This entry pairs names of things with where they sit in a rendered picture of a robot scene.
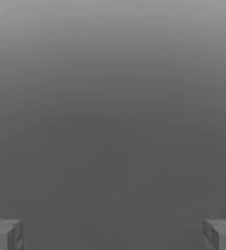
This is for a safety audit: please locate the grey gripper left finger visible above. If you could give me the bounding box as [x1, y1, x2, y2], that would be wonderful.
[0, 219, 25, 250]

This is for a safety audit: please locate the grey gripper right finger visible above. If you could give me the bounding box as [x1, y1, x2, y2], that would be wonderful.
[202, 219, 226, 250]

